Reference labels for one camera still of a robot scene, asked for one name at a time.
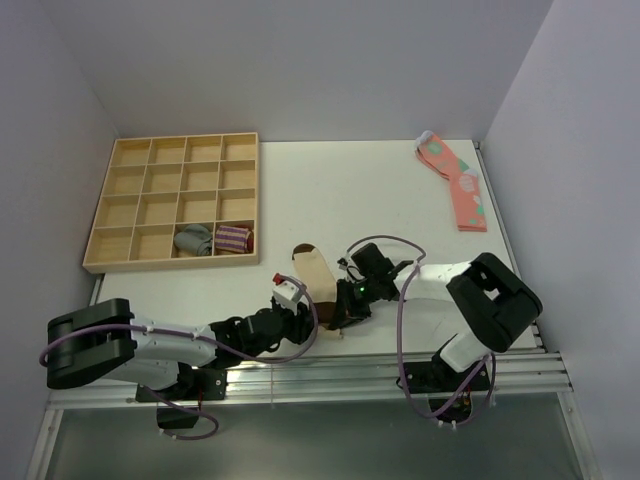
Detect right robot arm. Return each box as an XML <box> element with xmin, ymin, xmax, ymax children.
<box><xmin>328</xmin><ymin>238</ymin><xmax>543</xmax><ymax>393</ymax></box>

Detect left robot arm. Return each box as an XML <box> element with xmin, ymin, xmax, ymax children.
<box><xmin>39</xmin><ymin>298</ymin><xmax>319</xmax><ymax>399</ymax></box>

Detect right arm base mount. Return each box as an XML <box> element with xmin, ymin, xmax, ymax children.
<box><xmin>396</xmin><ymin>357</ymin><xmax>496</xmax><ymax>430</ymax></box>

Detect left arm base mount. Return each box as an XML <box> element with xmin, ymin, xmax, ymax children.
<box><xmin>135</xmin><ymin>365</ymin><xmax>227</xmax><ymax>441</ymax></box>

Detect cream and brown sock pair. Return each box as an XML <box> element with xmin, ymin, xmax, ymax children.
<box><xmin>292</xmin><ymin>243</ymin><xmax>343</xmax><ymax>341</ymax></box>

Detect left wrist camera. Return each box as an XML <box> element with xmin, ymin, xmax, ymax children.
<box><xmin>272</xmin><ymin>273</ymin><xmax>303</xmax><ymax>312</ymax></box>

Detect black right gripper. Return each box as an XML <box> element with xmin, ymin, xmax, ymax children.
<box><xmin>331</xmin><ymin>276</ymin><xmax>381</xmax><ymax>331</ymax></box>

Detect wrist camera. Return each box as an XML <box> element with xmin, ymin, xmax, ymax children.
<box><xmin>337</xmin><ymin>257</ymin><xmax>362</xmax><ymax>283</ymax></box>
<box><xmin>272</xmin><ymin>273</ymin><xmax>303</xmax><ymax>312</ymax></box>

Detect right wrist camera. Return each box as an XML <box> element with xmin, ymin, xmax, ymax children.
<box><xmin>337</xmin><ymin>257</ymin><xmax>362</xmax><ymax>283</ymax></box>

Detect aluminium front rail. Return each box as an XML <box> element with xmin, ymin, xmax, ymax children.
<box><xmin>47</xmin><ymin>351</ymin><xmax>573</xmax><ymax>410</ymax></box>

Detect grey rolled sock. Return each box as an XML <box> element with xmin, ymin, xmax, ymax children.
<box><xmin>173</xmin><ymin>224</ymin><xmax>213</xmax><ymax>257</ymax></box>

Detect wooden compartment tray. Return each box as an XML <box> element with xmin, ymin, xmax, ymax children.
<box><xmin>83</xmin><ymin>132</ymin><xmax>260</xmax><ymax>274</ymax></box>

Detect pink patterned sock pair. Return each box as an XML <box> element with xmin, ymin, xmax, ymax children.
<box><xmin>414</xmin><ymin>130</ymin><xmax>487</xmax><ymax>232</ymax></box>

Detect purple striped rolled sock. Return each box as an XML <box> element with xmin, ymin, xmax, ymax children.
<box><xmin>213</xmin><ymin>225</ymin><xmax>254</xmax><ymax>254</ymax></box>

